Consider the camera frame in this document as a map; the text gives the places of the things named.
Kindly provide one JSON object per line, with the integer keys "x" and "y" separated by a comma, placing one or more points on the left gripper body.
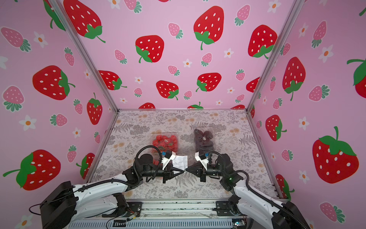
{"x": 155, "y": 172}

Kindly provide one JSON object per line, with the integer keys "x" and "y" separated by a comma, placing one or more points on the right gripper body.
{"x": 203, "y": 171}

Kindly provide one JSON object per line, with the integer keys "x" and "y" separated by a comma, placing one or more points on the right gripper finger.
{"x": 197, "y": 172}
{"x": 195, "y": 167}

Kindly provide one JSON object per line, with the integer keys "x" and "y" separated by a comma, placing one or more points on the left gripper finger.
{"x": 174, "y": 174}
{"x": 176, "y": 170}

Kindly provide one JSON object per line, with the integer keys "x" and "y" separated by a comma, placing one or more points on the white sticker sheet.
{"x": 180, "y": 162}

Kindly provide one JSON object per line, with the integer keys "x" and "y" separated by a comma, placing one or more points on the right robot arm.
{"x": 246, "y": 200}

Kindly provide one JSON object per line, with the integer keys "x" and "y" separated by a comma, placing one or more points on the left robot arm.
{"x": 68, "y": 203}

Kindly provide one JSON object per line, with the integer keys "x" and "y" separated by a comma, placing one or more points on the clear box of dark berries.
{"x": 204, "y": 141}

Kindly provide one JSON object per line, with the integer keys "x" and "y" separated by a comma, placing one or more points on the clear box of red strawberries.
{"x": 157, "y": 140}

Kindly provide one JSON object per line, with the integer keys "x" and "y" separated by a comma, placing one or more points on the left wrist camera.
{"x": 167, "y": 157}

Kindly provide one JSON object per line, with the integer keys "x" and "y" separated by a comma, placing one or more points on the aluminium front rail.
{"x": 169, "y": 214}

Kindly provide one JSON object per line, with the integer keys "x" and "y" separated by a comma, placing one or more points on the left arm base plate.
{"x": 124, "y": 208}

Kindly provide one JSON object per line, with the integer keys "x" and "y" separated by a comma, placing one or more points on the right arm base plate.
{"x": 228, "y": 207}

